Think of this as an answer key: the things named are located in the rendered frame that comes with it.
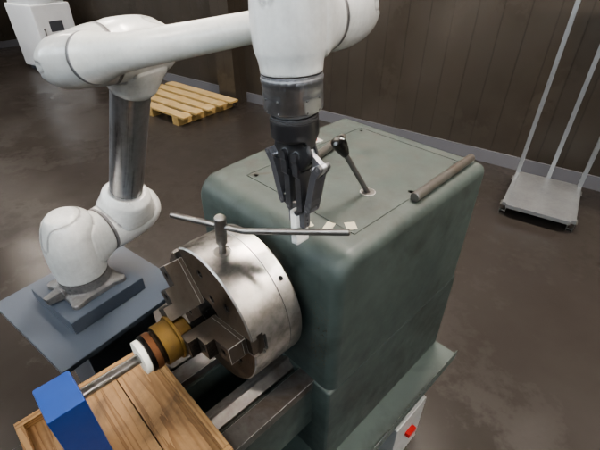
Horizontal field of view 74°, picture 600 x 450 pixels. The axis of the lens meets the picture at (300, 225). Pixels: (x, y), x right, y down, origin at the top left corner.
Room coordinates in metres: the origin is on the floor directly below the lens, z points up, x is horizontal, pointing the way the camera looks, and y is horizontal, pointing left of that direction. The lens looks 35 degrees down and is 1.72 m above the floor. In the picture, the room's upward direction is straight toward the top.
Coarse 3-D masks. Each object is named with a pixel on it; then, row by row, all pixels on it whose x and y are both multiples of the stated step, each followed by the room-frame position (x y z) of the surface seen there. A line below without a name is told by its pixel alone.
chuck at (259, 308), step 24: (192, 240) 0.67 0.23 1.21; (192, 264) 0.60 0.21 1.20; (216, 264) 0.57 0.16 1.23; (240, 264) 0.58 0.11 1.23; (216, 288) 0.54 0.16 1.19; (240, 288) 0.53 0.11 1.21; (264, 288) 0.55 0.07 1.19; (192, 312) 0.64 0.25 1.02; (216, 312) 0.56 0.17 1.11; (240, 312) 0.50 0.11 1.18; (264, 312) 0.52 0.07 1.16; (264, 336) 0.50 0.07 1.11; (288, 336) 0.53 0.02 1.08; (240, 360) 0.51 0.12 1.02; (264, 360) 0.49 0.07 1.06
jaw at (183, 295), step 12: (168, 264) 0.61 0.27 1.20; (180, 264) 0.62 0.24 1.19; (168, 276) 0.60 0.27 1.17; (180, 276) 0.60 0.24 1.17; (168, 288) 0.58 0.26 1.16; (180, 288) 0.59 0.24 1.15; (192, 288) 0.59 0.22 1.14; (168, 300) 0.57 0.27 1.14; (180, 300) 0.57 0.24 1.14; (192, 300) 0.58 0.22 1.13; (168, 312) 0.54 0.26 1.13; (180, 312) 0.55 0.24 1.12
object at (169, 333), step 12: (156, 324) 0.52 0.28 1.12; (168, 324) 0.52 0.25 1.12; (180, 324) 0.53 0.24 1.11; (144, 336) 0.50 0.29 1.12; (156, 336) 0.49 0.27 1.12; (168, 336) 0.50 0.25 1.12; (180, 336) 0.50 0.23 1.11; (156, 348) 0.47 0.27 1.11; (168, 348) 0.48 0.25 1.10; (180, 348) 0.49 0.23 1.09; (156, 360) 0.46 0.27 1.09; (168, 360) 0.48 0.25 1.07
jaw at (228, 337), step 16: (208, 320) 0.55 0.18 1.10; (192, 336) 0.50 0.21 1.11; (208, 336) 0.50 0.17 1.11; (224, 336) 0.50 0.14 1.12; (240, 336) 0.49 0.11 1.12; (192, 352) 0.48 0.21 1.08; (208, 352) 0.48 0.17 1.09; (224, 352) 0.48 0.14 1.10; (240, 352) 0.47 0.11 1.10; (256, 352) 0.48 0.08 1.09
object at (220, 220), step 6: (216, 216) 0.60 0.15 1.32; (222, 216) 0.60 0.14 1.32; (216, 222) 0.59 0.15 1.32; (222, 222) 0.59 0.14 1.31; (216, 228) 0.59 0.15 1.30; (222, 228) 0.59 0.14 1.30; (216, 234) 0.59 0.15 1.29; (222, 234) 0.59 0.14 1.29; (216, 240) 0.59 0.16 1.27; (222, 240) 0.59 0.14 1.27; (222, 246) 0.59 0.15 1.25; (222, 252) 0.60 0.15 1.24
